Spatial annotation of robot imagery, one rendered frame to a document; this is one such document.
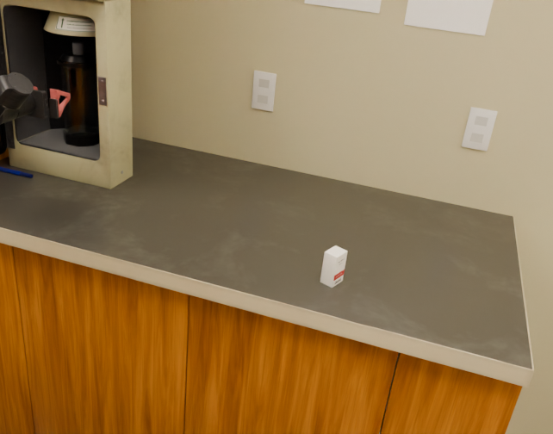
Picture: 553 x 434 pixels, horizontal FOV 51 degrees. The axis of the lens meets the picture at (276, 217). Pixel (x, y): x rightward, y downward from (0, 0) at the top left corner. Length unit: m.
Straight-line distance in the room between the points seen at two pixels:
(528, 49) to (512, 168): 0.32
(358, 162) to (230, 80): 0.46
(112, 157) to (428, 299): 0.86
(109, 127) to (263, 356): 0.69
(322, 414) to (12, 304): 0.80
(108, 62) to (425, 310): 0.93
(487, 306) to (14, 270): 1.07
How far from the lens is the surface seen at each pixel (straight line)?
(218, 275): 1.21
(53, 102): 1.47
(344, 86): 1.71
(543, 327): 1.97
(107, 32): 1.47
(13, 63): 1.67
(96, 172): 1.59
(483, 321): 1.23
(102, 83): 1.50
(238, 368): 1.31
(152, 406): 1.50
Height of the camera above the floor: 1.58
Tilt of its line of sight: 26 degrees down
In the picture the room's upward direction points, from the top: 6 degrees clockwise
